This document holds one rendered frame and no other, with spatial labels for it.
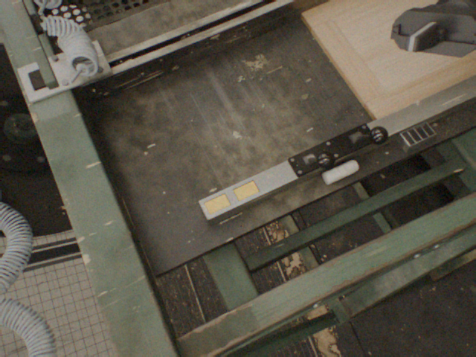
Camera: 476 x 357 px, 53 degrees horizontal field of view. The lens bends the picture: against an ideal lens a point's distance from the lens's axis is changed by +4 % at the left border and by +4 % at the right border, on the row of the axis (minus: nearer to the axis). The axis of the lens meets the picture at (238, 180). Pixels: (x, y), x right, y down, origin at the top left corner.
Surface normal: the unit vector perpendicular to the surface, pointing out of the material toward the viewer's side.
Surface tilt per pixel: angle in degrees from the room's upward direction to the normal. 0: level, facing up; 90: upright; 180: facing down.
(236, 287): 60
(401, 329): 0
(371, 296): 0
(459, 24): 16
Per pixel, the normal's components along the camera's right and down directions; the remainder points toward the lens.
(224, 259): -0.04, -0.41
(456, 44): -0.69, 0.40
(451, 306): -0.80, 0.14
